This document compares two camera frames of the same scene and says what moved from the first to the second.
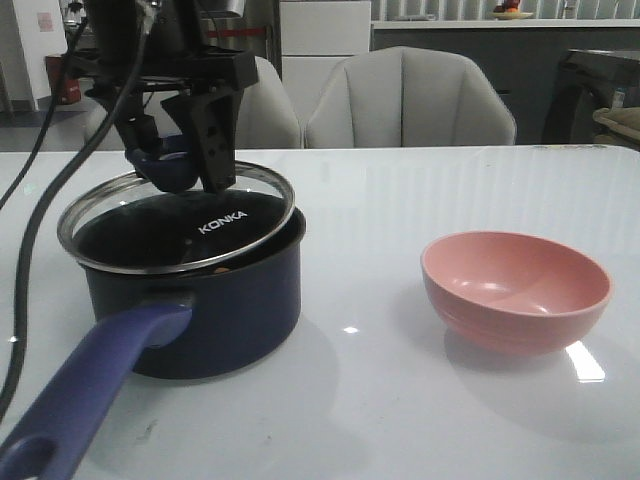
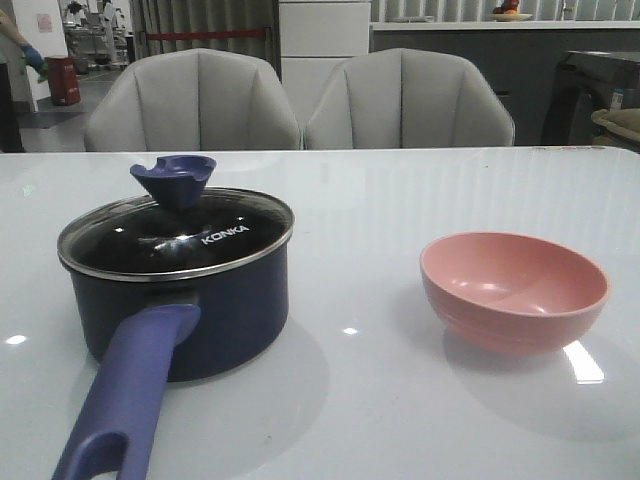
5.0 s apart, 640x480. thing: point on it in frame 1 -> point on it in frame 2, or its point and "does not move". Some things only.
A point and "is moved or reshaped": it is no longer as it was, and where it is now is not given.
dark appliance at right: (588, 81) does not move
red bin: (63, 89) does not move
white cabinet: (316, 36) does not move
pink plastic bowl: (511, 293) does not move
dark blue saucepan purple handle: (233, 315) is moved or reshaped
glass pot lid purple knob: (130, 222) is moved or reshaped
